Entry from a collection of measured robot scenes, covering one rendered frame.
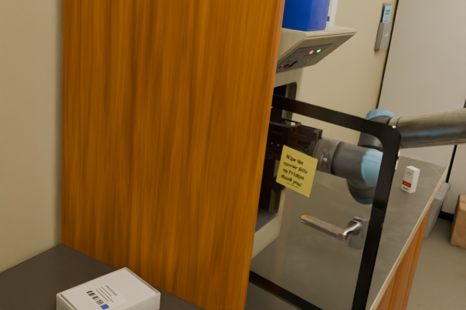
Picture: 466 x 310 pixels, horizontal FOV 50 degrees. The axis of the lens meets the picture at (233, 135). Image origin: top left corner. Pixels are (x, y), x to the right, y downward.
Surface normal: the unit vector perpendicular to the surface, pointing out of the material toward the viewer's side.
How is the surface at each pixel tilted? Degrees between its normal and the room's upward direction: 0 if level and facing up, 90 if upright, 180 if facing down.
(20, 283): 0
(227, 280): 90
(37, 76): 90
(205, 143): 90
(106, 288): 0
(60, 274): 0
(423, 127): 79
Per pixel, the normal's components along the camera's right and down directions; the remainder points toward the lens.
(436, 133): -0.71, 0.28
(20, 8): 0.86, 0.23
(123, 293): 0.11, -0.95
